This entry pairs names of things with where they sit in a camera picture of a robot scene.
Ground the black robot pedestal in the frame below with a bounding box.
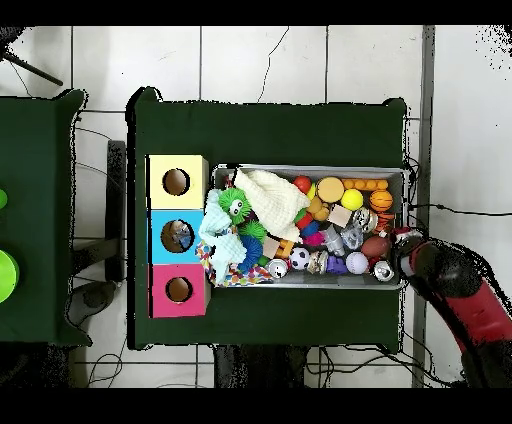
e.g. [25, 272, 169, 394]
[213, 344, 311, 389]

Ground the clear bottle with blue label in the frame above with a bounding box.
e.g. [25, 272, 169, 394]
[169, 221, 194, 251]

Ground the shallow clear mesh bin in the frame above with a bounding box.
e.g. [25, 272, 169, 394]
[209, 162, 410, 291]

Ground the black white soccer ball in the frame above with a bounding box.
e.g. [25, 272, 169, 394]
[288, 246, 312, 270]

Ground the grey plastic bottle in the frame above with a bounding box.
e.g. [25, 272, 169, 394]
[321, 223, 364, 257]

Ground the large bright green round object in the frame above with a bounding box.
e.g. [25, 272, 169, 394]
[0, 249, 21, 304]

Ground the large polka dot cloth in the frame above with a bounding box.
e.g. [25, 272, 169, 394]
[195, 239, 275, 288]

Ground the white baseball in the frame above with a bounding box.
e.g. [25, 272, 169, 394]
[345, 251, 370, 276]

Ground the silver drink can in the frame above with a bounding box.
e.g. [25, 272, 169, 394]
[372, 260, 395, 283]

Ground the brown toy football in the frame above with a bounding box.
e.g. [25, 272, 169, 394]
[360, 234, 392, 259]

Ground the dark green side table cloth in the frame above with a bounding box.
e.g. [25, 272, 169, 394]
[0, 88, 94, 347]

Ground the black tripod leg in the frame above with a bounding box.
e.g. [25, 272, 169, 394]
[0, 49, 64, 87]

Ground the yellow ball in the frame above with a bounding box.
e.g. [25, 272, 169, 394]
[340, 188, 364, 212]

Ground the wooden box with three holes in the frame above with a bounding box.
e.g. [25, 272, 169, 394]
[145, 153, 211, 319]

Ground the orange toy basketball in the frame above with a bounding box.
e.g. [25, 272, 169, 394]
[368, 189, 394, 213]

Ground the cream yellow cloth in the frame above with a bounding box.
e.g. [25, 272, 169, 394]
[233, 169, 311, 245]

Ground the black power cable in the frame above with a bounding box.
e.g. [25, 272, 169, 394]
[407, 202, 512, 217]

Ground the green spiky toy with eyes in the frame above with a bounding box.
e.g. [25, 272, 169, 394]
[217, 187, 254, 225]

